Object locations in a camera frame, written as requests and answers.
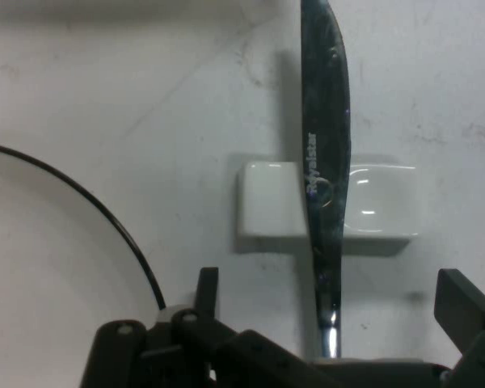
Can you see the silver table knife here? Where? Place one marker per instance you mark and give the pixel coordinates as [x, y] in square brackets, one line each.
[325, 121]

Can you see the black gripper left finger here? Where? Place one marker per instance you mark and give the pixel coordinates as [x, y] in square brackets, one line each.
[194, 355]

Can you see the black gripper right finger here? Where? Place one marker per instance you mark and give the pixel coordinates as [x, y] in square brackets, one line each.
[477, 331]

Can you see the white plate with black rim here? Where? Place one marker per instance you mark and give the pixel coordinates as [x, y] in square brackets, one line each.
[44, 262]

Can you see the white ceramic knife rest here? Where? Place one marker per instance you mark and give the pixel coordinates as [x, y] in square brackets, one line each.
[266, 202]

